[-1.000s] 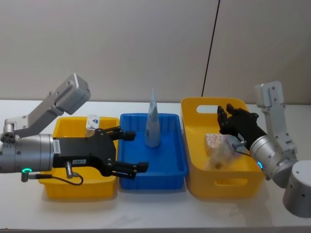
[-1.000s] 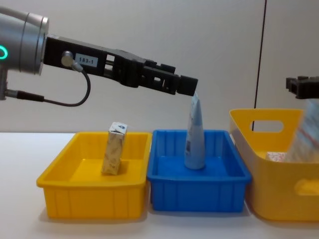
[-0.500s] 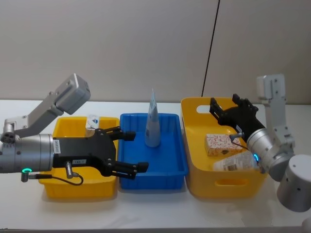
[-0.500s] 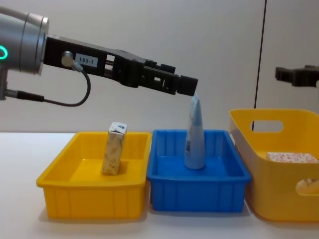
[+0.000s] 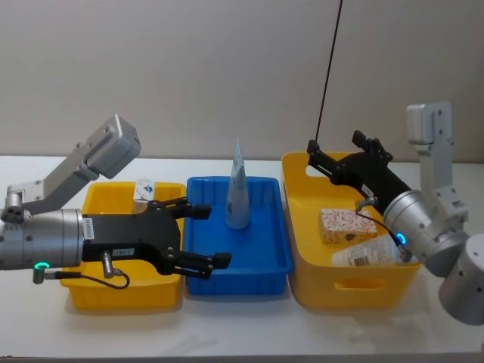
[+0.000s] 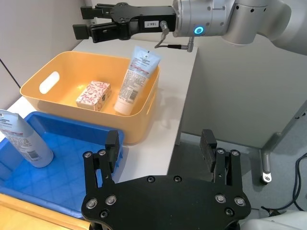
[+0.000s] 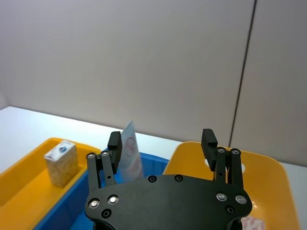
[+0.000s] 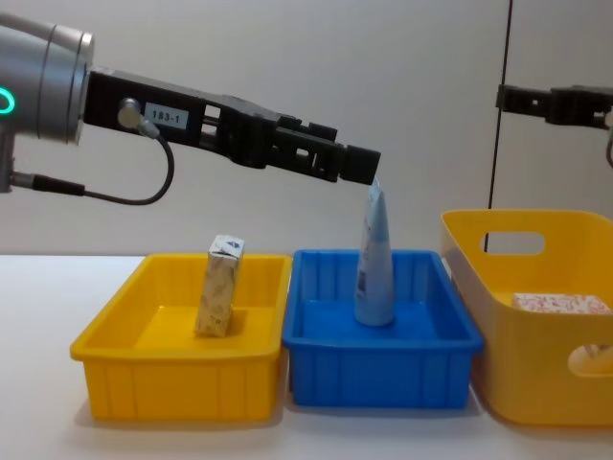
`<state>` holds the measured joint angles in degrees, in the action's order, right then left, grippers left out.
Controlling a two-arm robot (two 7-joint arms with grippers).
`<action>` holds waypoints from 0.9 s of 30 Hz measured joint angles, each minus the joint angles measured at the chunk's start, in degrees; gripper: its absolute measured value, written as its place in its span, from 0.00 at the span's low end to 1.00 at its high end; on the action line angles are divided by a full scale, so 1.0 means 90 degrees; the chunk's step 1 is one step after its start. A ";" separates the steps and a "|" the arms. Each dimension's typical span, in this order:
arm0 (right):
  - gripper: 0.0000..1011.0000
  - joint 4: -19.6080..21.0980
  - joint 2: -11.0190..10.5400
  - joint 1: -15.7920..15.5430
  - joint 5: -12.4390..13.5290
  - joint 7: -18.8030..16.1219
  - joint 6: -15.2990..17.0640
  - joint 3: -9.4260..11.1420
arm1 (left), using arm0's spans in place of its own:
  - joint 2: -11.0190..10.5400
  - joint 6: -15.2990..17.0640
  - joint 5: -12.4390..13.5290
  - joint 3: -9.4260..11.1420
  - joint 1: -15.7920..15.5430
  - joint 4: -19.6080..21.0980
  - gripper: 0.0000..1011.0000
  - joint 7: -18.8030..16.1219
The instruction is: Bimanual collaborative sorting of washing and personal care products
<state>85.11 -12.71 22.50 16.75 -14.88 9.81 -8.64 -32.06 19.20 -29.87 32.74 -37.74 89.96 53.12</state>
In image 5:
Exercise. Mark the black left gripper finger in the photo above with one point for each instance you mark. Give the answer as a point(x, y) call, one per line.
point(198, 211)
point(196, 262)

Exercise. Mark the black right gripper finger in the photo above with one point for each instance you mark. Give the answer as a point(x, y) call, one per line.
point(321, 159)
point(374, 148)

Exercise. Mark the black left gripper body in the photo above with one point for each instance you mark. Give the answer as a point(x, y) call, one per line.
point(128, 236)

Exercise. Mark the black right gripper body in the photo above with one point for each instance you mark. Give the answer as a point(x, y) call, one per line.
point(372, 177)

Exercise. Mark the white and blue tube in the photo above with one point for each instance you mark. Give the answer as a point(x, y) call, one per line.
point(237, 204)

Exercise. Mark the small white box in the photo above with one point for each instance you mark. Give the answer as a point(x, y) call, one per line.
point(143, 191)

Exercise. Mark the blue plastic tray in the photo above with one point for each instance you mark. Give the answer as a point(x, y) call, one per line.
point(249, 249)

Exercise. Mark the patterned cream and red box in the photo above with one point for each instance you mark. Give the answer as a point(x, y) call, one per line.
point(346, 226)

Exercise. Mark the shallow yellow plastic tray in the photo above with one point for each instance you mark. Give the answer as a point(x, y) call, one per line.
point(113, 295)

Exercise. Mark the white packet with barcode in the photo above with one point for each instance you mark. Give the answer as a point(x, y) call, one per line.
point(363, 254)

